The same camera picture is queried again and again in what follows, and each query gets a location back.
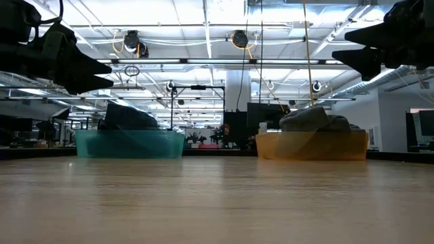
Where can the small black ceiling reel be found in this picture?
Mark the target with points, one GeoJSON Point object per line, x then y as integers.
{"type": "Point", "coordinates": [170, 86]}
{"type": "Point", "coordinates": [316, 86]}

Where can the black metal rig frame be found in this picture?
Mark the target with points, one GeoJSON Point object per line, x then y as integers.
{"type": "Point", "coordinates": [198, 87]}

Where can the orange translucent plastic bin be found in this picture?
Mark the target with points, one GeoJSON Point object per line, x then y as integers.
{"type": "Point", "coordinates": [312, 147]}

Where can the white bottle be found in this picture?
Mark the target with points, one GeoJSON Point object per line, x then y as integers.
{"type": "Point", "coordinates": [262, 128]}

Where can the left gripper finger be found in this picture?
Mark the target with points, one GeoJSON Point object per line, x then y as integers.
{"type": "Point", "coordinates": [84, 64]}
{"type": "Point", "coordinates": [84, 84]}

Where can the blue denim baseball cap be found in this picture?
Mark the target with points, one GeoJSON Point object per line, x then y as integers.
{"type": "Point", "coordinates": [129, 118]}

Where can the black cabinet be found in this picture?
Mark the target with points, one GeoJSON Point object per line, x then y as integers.
{"type": "Point", "coordinates": [234, 128]}

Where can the black monitor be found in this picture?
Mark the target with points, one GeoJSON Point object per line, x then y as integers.
{"type": "Point", "coordinates": [266, 115]}
{"type": "Point", "coordinates": [425, 123]}

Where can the teal translucent plastic bin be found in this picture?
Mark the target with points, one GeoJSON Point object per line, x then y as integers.
{"type": "Point", "coordinates": [135, 145]}

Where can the silver ventilation duct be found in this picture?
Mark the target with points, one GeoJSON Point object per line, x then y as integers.
{"type": "Point", "coordinates": [373, 81]}

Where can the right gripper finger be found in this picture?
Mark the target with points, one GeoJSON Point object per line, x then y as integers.
{"type": "Point", "coordinates": [369, 61]}
{"type": "Point", "coordinates": [376, 34]}

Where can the pink flat object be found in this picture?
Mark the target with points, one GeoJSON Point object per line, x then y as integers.
{"type": "Point", "coordinates": [208, 146]}

